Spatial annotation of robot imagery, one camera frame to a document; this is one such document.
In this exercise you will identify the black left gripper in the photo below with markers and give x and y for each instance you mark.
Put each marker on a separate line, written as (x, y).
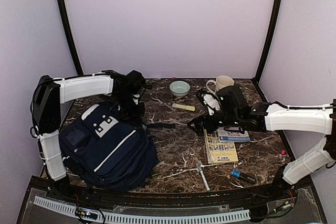
(135, 117)

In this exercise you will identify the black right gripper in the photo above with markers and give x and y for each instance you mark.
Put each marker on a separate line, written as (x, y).
(198, 120)

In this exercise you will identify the yellow paperback book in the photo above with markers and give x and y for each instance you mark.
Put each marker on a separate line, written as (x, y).
(219, 149)

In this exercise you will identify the navy blue student backpack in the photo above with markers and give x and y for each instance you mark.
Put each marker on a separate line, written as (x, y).
(109, 150)

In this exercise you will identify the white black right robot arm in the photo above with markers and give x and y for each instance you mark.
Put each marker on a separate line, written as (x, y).
(262, 117)

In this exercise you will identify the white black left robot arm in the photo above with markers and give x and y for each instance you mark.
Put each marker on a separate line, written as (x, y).
(51, 93)

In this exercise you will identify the pale yellow highlighter marker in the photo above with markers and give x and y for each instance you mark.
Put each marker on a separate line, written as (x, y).
(183, 107)

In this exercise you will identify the dog cover picture book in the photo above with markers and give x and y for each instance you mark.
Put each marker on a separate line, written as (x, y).
(232, 135)

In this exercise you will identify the white pen with green tip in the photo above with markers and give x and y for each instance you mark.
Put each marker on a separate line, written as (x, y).
(200, 167)

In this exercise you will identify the light green ceramic bowl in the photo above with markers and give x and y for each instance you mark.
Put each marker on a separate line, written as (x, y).
(179, 88)

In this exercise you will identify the cream ceramic mug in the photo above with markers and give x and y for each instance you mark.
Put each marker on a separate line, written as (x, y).
(220, 82)

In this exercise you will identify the black marker with blue cap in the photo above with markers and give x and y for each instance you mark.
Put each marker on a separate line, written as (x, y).
(245, 177)

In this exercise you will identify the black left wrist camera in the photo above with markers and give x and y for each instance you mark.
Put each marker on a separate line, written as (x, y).
(135, 80)

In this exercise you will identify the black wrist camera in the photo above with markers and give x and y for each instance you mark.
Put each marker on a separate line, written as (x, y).
(135, 80)
(231, 98)

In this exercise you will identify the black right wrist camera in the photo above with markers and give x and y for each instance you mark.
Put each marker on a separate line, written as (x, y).
(231, 98)

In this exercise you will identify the black left frame post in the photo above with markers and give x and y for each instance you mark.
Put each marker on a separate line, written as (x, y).
(69, 37)

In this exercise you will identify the black frame post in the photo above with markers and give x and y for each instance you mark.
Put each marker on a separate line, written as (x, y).
(268, 40)
(69, 37)

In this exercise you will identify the black front rail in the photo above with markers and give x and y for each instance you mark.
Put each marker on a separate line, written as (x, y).
(251, 197)

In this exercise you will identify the white slotted cable duct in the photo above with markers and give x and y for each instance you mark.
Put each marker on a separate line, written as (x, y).
(124, 214)

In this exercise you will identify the black right frame post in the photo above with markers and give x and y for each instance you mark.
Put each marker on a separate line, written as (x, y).
(268, 40)

